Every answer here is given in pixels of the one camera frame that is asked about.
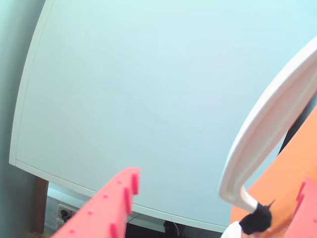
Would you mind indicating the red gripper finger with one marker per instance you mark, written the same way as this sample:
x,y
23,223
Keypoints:
x,y
308,213
99,215

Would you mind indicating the orange first aid box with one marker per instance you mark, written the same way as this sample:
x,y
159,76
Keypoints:
x,y
297,161

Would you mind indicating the black round object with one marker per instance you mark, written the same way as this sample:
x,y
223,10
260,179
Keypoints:
x,y
171,226

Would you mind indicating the white wall outlet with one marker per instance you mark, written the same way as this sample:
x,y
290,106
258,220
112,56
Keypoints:
x,y
65,212

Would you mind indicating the white round box latch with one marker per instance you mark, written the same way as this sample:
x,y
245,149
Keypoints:
x,y
232,231

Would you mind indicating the brown wooden post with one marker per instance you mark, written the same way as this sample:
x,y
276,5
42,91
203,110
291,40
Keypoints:
x,y
40,205

